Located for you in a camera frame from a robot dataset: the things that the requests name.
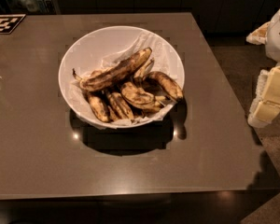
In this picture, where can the thin banana behind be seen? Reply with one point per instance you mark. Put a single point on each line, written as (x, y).
(140, 72)

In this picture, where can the front left spotted banana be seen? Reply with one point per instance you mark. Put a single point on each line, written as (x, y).
(98, 107)

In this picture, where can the black white marker tag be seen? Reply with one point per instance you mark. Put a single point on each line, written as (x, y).
(8, 23)

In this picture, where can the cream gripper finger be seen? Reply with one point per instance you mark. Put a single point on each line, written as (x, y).
(258, 37)

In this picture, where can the middle curved spotted banana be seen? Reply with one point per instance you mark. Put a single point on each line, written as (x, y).
(139, 98)

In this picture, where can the right spotted banana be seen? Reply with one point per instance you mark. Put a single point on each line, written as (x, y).
(167, 84)

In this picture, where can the white paper towel liner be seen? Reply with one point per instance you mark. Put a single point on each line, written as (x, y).
(155, 47)

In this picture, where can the long spotted top banana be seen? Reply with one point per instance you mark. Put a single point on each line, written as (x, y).
(115, 74)

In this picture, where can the front middle spotted banana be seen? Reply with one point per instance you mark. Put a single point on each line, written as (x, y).
(119, 105)

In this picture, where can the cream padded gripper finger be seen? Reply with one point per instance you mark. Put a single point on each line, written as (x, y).
(266, 105)

